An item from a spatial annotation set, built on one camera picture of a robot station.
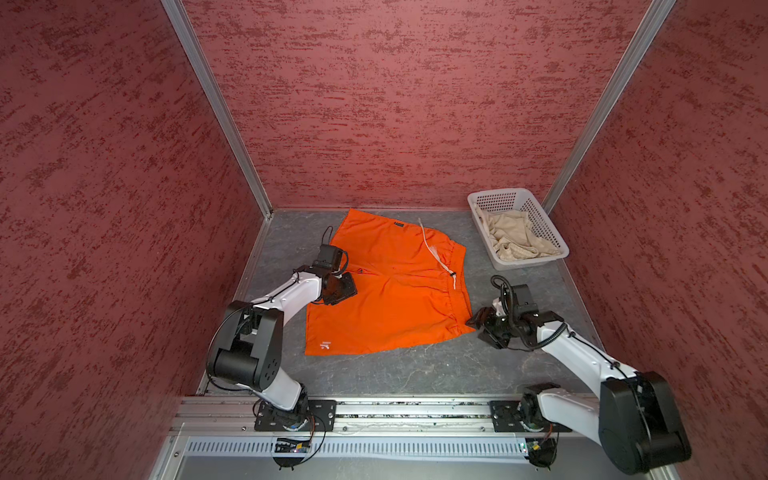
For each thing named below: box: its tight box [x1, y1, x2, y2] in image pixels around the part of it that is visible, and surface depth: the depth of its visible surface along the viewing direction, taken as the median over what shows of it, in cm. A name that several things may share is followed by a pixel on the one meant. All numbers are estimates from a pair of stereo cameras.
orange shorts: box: [305, 208, 475, 355], surface depth 99 cm
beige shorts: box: [475, 205, 561, 261], surface depth 111 cm
